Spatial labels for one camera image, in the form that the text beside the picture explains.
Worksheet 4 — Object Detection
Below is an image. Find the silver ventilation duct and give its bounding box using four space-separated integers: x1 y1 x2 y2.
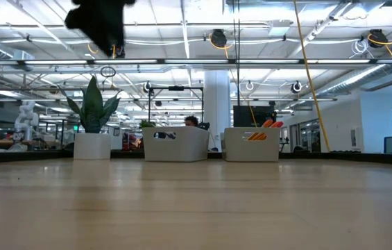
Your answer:
315 51 392 98

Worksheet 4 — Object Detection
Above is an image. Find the ceiling light bar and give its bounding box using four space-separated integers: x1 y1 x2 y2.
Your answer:
0 58 392 67

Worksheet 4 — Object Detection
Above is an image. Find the red black equipment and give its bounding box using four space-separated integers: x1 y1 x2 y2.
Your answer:
121 131 142 152

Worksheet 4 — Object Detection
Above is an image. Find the grey plastic bin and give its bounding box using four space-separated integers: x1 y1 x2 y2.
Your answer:
223 126 281 163
142 126 210 163

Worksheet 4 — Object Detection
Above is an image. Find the black rig frame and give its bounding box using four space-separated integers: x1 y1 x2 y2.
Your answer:
147 85 205 129

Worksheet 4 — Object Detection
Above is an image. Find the yellow cable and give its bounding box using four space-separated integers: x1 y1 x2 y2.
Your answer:
292 0 331 153

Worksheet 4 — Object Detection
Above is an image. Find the hanging black cable loop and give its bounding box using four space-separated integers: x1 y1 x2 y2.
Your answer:
100 65 117 78

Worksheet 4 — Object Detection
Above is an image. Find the snake plant in white pot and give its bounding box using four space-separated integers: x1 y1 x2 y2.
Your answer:
58 75 122 160

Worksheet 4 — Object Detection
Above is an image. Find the person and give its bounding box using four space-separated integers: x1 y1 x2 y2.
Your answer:
184 115 200 128

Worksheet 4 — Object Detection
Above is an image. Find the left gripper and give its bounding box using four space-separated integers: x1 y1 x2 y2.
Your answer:
64 0 137 57

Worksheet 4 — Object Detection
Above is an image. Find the white column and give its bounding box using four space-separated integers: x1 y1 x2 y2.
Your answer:
203 71 232 153

